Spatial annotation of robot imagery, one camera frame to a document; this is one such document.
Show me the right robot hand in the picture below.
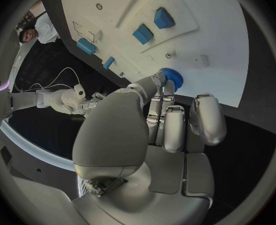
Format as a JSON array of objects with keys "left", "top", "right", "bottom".
[{"left": 75, "top": 91, "right": 106, "bottom": 118}]

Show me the white task board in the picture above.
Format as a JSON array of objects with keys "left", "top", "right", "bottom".
[{"left": 59, "top": 0, "right": 250, "bottom": 109}]

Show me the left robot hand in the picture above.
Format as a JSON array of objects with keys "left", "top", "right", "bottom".
[{"left": 71, "top": 71, "right": 228, "bottom": 225}]

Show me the person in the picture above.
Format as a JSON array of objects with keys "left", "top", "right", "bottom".
[{"left": 18, "top": 12, "right": 60, "bottom": 45}]

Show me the blue pentagonal block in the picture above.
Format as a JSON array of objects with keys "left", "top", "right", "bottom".
[{"left": 153, "top": 7, "right": 175, "bottom": 30}]

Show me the blue rectangular block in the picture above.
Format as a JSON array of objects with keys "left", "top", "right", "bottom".
[{"left": 131, "top": 23, "right": 155, "bottom": 46}]

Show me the short blue cylinder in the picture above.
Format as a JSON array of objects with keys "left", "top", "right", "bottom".
[{"left": 102, "top": 56, "right": 117, "bottom": 70}]

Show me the blue gear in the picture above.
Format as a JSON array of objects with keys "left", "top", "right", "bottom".
[{"left": 159, "top": 67, "right": 185, "bottom": 93}]

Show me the large blue cylinder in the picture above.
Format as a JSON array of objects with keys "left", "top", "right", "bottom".
[{"left": 76, "top": 37, "right": 98, "bottom": 56}]

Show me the white cable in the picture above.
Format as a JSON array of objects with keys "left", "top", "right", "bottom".
[
  {"left": 29, "top": 66, "right": 82, "bottom": 91},
  {"left": 9, "top": 65, "right": 74, "bottom": 94}
]

